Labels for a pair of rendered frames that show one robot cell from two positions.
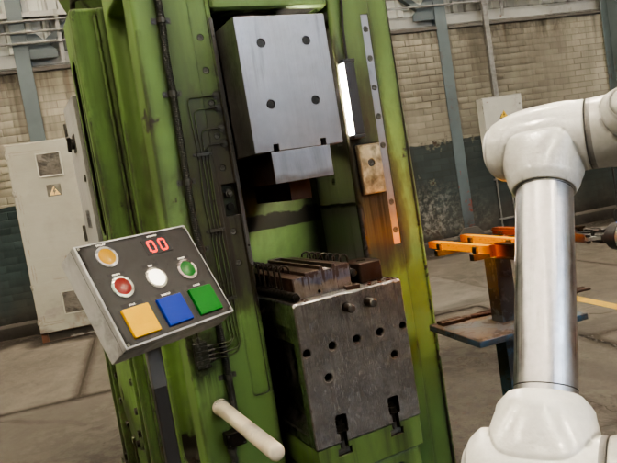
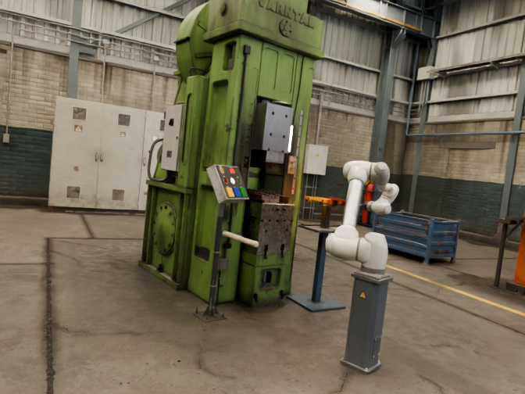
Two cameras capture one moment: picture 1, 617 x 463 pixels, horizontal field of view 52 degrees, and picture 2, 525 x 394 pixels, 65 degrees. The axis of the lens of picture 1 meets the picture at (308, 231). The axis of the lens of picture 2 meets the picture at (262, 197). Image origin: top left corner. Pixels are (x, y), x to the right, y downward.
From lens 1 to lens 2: 1.80 m
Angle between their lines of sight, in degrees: 13
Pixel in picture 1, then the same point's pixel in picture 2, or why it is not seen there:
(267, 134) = (267, 144)
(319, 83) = (286, 131)
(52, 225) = (72, 147)
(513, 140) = (352, 167)
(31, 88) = (75, 67)
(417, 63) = not seen: hidden behind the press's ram
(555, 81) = (345, 145)
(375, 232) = (286, 188)
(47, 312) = (55, 195)
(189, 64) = (246, 112)
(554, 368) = (351, 222)
